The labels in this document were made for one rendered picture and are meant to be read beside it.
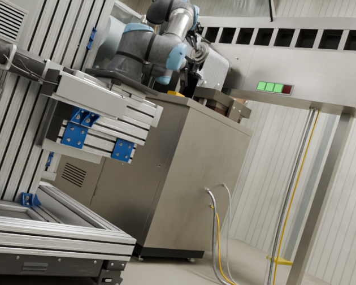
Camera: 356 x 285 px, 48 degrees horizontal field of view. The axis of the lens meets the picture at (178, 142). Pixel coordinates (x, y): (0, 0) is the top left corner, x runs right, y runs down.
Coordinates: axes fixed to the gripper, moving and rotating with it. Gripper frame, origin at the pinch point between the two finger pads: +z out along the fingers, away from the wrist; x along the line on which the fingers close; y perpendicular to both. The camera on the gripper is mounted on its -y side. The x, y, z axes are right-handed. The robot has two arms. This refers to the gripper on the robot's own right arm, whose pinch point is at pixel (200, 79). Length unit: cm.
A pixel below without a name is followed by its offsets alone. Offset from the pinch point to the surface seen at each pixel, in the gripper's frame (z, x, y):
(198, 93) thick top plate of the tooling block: -6.5, -7.2, -10.2
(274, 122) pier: 169, 43, 13
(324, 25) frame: 30, -52, 51
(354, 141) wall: 169, -38, 11
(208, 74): 4.6, -0.3, 4.8
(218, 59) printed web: 9.8, 0.0, 17.4
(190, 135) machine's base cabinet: -22, -26, -37
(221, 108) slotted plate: 5.8, -18.2, -14.4
